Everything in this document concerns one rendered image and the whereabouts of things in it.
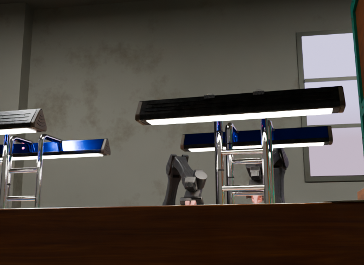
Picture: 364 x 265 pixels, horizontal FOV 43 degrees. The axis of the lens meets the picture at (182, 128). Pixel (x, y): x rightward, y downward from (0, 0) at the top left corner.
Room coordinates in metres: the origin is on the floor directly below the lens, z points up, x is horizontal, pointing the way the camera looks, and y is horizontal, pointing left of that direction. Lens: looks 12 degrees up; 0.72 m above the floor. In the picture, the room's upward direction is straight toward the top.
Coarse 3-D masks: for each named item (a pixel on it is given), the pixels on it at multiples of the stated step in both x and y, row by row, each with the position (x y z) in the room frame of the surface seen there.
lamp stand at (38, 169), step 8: (16, 136) 2.03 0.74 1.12; (40, 136) 1.96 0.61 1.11; (48, 136) 2.00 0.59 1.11; (32, 144) 2.14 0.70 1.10; (40, 144) 1.95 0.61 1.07; (40, 152) 1.95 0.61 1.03; (40, 160) 1.95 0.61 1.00; (8, 168) 1.99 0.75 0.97; (24, 168) 1.98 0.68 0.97; (32, 168) 1.96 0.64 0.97; (40, 168) 1.95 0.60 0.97; (8, 176) 1.99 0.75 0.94; (40, 176) 1.96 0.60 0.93; (8, 184) 1.99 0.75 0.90; (40, 184) 1.96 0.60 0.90; (8, 192) 1.99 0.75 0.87; (40, 192) 1.96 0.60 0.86; (8, 200) 1.99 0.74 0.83; (16, 200) 1.98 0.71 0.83; (24, 200) 1.97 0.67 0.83; (32, 200) 1.96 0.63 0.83; (40, 200) 1.96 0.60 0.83; (8, 208) 2.00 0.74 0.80
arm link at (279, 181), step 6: (276, 162) 2.43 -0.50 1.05; (282, 162) 2.41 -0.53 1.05; (276, 168) 2.43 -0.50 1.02; (282, 168) 2.42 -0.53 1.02; (276, 174) 2.43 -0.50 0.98; (282, 174) 2.43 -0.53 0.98; (276, 180) 2.42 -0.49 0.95; (282, 180) 2.43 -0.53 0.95; (276, 186) 2.42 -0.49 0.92; (282, 186) 2.43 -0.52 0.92; (276, 192) 2.41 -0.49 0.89; (282, 192) 2.42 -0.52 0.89; (276, 198) 2.41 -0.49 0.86; (282, 198) 2.41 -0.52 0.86
